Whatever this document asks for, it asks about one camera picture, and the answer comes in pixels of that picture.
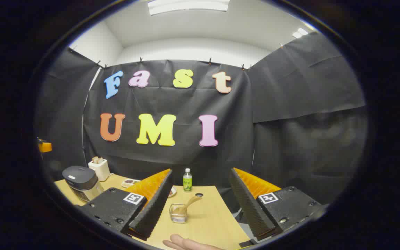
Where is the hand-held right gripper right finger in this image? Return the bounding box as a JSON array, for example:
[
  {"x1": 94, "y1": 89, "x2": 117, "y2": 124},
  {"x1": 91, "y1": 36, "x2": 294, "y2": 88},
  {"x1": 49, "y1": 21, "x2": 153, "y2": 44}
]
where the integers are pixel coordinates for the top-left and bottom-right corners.
[{"x1": 228, "y1": 168, "x2": 329, "y2": 241}]

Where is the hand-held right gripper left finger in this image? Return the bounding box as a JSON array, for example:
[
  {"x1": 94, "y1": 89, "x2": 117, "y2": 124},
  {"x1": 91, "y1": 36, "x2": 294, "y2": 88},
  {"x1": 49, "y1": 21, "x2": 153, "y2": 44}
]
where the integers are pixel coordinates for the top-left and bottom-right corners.
[{"x1": 76, "y1": 169, "x2": 173, "y2": 241}]

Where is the clear wire chopstick holder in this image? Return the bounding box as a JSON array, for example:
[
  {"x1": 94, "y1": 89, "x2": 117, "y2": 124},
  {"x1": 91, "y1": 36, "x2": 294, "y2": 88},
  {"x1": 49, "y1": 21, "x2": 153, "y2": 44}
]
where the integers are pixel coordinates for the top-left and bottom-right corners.
[{"x1": 169, "y1": 203, "x2": 188, "y2": 223}]

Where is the wooden spoon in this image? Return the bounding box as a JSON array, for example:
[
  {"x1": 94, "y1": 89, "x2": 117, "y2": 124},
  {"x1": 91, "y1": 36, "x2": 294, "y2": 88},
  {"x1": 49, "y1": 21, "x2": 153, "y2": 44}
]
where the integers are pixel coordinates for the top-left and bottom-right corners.
[{"x1": 174, "y1": 195, "x2": 203, "y2": 214}]

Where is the black and silver rice cooker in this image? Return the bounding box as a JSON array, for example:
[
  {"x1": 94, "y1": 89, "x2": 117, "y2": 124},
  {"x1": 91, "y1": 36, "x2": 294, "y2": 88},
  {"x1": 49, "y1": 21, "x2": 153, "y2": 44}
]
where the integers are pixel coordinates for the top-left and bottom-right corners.
[{"x1": 62, "y1": 166, "x2": 104, "y2": 202}]

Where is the white divided dish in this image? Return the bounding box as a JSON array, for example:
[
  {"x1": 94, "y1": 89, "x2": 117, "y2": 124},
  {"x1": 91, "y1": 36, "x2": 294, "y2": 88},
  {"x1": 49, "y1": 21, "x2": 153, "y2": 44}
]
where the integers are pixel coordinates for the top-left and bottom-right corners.
[{"x1": 122, "y1": 178, "x2": 141, "y2": 189}]

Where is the green tea bottle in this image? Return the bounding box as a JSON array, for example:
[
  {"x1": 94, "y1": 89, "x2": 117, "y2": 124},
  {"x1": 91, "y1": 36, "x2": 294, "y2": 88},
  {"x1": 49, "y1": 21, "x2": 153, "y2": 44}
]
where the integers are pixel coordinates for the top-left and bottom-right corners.
[{"x1": 183, "y1": 168, "x2": 193, "y2": 192}]

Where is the white toaster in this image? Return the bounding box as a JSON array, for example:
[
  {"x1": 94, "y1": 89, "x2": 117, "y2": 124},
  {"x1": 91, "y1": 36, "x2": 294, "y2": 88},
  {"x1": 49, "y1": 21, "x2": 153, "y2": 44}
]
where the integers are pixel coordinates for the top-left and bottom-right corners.
[{"x1": 88, "y1": 156, "x2": 111, "y2": 182}]

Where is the black backdrop cloth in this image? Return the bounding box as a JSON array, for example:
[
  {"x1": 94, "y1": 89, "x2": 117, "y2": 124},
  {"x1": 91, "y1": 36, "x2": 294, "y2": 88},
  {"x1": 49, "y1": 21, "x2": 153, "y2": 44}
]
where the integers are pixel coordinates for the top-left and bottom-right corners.
[{"x1": 35, "y1": 31, "x2": 367, "y2": 205}]

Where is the long ceiling light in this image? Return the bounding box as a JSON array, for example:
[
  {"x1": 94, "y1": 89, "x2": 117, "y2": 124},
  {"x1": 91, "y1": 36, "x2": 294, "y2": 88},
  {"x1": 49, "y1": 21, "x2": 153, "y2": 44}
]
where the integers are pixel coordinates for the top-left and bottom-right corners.
[{"x1": 147, "y1": 0, "x2": 230, "y2": 16}]

